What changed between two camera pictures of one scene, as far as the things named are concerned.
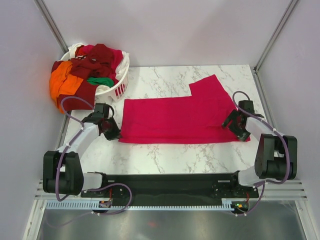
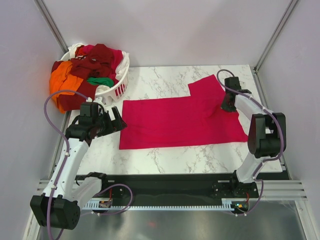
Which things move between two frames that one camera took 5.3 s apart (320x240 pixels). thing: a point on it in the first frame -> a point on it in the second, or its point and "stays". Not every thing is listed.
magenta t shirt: x=198 y=119 stays
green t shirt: x=100 y=81 stays
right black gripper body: x=234 y=125 -> x=227 y=106
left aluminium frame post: x=48 y=19 stays
